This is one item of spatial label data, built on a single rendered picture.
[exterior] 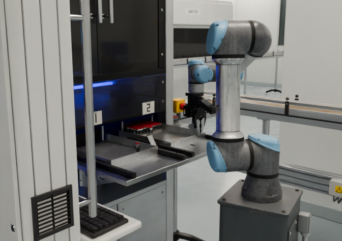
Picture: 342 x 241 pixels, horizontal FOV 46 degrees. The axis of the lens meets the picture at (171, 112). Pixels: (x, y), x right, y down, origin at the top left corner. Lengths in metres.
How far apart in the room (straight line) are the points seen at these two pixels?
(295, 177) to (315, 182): 0.12
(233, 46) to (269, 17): 9.31
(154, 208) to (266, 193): 0.87
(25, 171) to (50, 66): 0.25
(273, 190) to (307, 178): 1.15
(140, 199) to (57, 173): 1.11
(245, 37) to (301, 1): 1.83
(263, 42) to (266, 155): 0.40
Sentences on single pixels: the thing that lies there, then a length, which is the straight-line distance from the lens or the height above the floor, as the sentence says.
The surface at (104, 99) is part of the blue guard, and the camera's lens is 1.84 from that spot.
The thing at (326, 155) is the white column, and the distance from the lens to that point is 3.25.
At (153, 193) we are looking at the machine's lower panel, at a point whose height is 0.55.
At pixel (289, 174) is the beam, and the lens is 2.73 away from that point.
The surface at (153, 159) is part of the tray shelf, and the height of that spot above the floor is 0.88.
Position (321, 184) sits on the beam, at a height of 0.49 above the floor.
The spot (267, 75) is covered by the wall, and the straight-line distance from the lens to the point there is 10.75.
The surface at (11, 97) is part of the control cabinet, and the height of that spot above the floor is 1.25.
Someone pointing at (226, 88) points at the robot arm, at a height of 1.20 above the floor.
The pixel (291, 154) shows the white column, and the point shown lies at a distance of 3.36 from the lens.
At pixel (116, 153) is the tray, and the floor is 0.88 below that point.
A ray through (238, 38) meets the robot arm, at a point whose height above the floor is 1.37.
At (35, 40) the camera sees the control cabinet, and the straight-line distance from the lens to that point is 1.00.
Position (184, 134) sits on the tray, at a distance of 2.07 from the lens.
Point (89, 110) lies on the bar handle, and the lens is 1.11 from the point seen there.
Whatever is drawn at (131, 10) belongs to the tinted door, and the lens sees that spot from 1.95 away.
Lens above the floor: 1.40
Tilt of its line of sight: 11 degrees down
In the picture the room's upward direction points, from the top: straight up
